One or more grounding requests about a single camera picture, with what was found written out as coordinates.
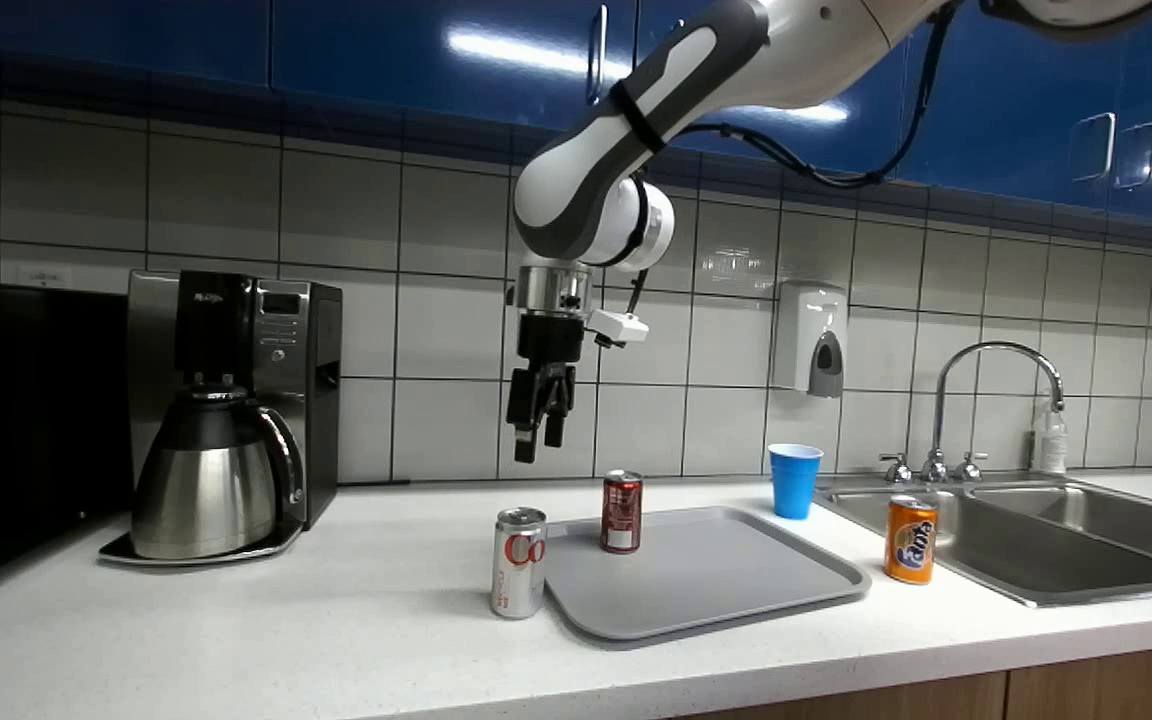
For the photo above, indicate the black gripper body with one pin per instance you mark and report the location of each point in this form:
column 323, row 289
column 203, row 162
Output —
column 554, row 345

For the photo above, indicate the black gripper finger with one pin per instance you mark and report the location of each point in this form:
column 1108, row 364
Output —
column 522, row 421
column 557, row 410

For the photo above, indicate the dark red soda can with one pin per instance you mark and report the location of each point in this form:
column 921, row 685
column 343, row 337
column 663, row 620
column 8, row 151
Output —
column 622, row 513

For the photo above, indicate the silver diet cola can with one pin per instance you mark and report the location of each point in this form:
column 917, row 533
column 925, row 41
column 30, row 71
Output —
column 518, row 567

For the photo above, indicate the orange soda can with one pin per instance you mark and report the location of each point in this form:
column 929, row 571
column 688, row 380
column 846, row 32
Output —
column 915, row 543

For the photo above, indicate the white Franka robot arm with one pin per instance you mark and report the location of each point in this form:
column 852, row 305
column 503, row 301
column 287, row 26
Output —
column 739, row 55

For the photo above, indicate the gray plastic tray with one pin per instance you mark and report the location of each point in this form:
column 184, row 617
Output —
column 709, row 574

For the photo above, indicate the black steel coffee maker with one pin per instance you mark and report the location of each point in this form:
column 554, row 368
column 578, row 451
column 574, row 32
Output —
column 296, row 385

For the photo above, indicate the blue plastic cup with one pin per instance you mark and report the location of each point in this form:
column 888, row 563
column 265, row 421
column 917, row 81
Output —
column 794, row 481

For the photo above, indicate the stainless steel coffee carafe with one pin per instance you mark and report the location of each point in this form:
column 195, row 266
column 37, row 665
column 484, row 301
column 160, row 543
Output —
column 209, row 484

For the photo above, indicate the chrome gooseneck faucet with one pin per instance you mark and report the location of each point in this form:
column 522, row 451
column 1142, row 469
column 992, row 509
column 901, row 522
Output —
column 1002, row 345

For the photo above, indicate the clear soap bottle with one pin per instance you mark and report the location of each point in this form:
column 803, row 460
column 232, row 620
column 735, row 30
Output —
column 1051, row 446

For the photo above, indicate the black microwave oven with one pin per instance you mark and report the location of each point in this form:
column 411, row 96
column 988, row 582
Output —
column 18, row 427

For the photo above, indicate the stainless steel double sink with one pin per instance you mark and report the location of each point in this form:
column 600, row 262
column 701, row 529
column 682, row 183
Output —
column 1070, row 543

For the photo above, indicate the wooden base cabinet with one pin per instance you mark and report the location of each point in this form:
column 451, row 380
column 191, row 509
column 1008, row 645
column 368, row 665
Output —
column 1070, row 685

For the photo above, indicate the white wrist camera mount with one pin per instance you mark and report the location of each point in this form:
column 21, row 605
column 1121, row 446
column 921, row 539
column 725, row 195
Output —
column 618, row 324

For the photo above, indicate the white wall soap dispenser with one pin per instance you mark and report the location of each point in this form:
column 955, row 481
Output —
column 803, row 322

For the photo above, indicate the blue glossy wall cabinets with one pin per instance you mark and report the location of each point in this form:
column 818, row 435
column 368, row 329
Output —
column 269, row 41

